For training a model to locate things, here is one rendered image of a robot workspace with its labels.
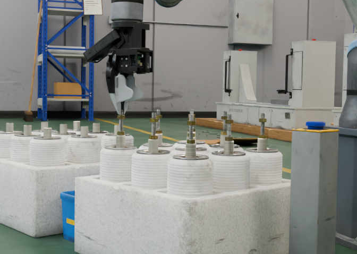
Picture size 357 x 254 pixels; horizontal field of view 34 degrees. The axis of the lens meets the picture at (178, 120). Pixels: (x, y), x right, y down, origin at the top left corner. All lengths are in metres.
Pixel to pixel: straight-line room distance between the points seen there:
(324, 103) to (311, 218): 3.64
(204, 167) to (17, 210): 0.66
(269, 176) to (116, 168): 0.35
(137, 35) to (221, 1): 7.09
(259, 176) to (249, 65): 4.75
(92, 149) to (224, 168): 0.53
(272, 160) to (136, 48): 0.40
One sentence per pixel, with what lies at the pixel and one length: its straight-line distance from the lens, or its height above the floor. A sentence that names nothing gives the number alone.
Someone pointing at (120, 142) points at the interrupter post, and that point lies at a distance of 1.37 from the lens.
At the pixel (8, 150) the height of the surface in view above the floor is 0.20.
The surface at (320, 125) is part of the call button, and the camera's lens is 1.22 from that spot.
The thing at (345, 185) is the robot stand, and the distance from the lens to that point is 1.57.
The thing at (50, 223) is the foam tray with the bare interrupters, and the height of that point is 0.03.
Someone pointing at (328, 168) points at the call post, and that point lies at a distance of 1.23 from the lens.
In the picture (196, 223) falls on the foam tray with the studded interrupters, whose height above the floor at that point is 0.14.
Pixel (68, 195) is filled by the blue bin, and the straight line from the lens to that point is 1.51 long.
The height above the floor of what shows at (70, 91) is 0.35.
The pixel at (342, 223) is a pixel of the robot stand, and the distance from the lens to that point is 1.59.
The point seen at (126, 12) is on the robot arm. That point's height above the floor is 0.56.
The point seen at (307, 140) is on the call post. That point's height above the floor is 0.29.
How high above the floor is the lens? 0.39
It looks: 3 degrees down
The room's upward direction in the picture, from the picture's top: 1 degrees clockwise
